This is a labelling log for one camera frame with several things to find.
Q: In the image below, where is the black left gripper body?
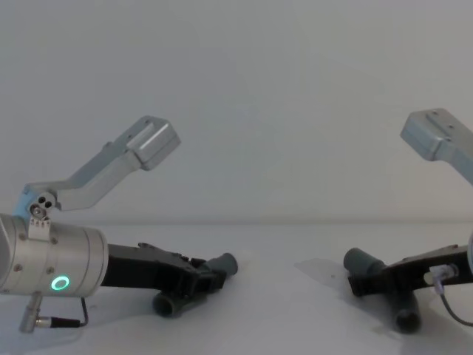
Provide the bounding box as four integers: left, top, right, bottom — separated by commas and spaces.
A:
98, 241, 203, 297

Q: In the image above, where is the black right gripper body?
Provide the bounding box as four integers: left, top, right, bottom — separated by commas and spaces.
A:
369, 244, 472, 295

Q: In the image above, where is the right gripper dark cable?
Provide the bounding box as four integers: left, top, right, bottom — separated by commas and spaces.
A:
423, 263, 473, 329

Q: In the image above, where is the gripper dark cable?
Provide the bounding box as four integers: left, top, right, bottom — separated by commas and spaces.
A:
18, 291, 90, 334
423, 263, 473, 329

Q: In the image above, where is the left gripper dark cable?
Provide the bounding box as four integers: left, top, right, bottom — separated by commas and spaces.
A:
18, 291, 90, 334

